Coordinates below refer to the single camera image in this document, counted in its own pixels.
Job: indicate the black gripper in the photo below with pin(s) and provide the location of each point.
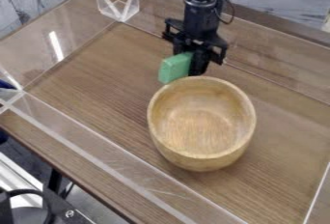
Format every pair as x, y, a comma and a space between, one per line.
194, 34

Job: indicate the brown wooden bowl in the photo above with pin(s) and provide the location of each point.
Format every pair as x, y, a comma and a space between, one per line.
202, 120

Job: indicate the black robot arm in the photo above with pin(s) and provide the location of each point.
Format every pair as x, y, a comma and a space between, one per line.
194, 34

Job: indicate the green rectangular block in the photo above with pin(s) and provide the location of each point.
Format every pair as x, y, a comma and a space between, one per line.
175, 67

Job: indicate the blue object at left edge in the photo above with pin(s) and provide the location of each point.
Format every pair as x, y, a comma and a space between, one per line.
5, 85

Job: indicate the clear acrylic corner bracket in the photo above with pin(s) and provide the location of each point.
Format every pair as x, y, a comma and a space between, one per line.
119, 10

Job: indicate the black table leg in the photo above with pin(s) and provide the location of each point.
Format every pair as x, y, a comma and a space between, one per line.
55, 181

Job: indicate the grey metal base plate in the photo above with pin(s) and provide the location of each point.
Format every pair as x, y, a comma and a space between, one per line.
56, 210

